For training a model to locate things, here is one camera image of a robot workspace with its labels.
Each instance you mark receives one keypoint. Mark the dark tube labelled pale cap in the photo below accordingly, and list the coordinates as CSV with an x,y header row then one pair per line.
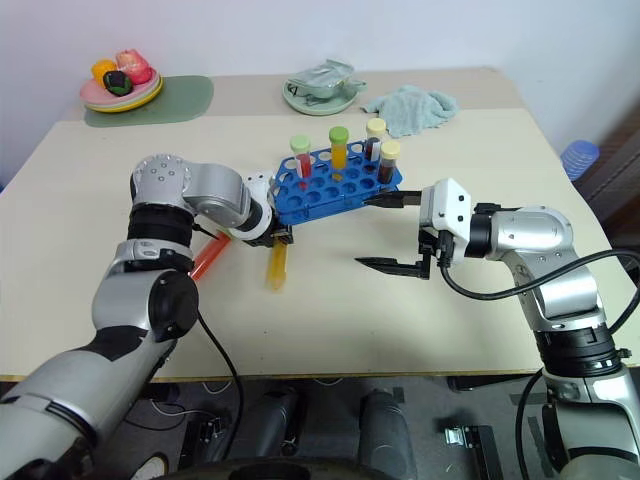
x,y
374,142

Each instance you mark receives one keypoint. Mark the teal towel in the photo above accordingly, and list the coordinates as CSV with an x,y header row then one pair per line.
x,y
415,110

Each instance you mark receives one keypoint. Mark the loose red test tube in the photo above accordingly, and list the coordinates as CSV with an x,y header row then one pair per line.
x,y
210,257

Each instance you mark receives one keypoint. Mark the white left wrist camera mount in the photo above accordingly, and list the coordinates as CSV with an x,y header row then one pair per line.
x,y
260,184

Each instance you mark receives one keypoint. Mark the pink toy cake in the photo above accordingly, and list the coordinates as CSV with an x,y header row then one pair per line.
x,y
134,65

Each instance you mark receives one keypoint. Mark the black and green toy food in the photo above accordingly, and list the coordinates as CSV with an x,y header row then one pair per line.
x,y
117,83

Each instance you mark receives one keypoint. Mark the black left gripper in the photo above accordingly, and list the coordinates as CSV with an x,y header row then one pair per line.
x,y
262,239

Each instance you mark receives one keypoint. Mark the green placemat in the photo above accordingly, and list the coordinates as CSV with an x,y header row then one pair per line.
x,y
185,97

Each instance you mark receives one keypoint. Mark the blue test tube rack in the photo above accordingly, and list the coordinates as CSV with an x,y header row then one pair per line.
x,y
345,192

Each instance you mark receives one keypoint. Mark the silver foil bag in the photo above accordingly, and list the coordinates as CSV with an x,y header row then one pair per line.
x,y
325,77

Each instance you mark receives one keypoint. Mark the orange toy food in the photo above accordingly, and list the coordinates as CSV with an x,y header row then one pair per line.
x,y
102,67

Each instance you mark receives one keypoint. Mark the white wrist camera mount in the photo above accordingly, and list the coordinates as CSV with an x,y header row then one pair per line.
x,y
260,184
452,202

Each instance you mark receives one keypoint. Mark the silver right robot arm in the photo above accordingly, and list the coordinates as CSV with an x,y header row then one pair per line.
x,y
542,230

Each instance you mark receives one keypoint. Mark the yellow test tube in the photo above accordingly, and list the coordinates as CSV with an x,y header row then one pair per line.
x,y
277,267

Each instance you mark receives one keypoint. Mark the yellow plate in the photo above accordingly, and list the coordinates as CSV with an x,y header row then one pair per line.
x,y
152,92

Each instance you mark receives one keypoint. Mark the orange tube green cap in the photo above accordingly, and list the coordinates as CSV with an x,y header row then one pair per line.
x,y
338,152

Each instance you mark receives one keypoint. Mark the metal floor bracket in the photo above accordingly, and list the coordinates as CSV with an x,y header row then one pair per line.
x,y
459,435

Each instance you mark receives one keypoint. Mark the red tube light-green cap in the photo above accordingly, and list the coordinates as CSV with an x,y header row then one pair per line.
x,y
304,165

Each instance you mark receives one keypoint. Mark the pink plate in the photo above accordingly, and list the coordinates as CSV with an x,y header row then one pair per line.
x,y
95,92

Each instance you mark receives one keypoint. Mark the dark-red tube pale-yellow cap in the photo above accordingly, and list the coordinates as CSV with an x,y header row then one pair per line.
x,y
388,167

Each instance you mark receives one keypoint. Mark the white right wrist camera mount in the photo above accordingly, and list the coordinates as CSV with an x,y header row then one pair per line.
x,y
452,202

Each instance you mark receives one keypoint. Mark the blue plastic stool stack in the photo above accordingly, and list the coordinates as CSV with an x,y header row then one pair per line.
x,y
580,157

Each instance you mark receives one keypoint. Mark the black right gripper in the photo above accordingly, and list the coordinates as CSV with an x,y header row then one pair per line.
x,y
442,247

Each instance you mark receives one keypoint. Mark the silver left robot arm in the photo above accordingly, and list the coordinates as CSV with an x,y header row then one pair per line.
x,y
215,192

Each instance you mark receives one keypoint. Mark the dark rounded shape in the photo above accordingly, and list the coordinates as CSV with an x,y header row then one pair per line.
x,y
277,420
387,435

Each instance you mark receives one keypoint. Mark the light green plate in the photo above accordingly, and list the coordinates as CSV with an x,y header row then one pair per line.
x,y
320,107

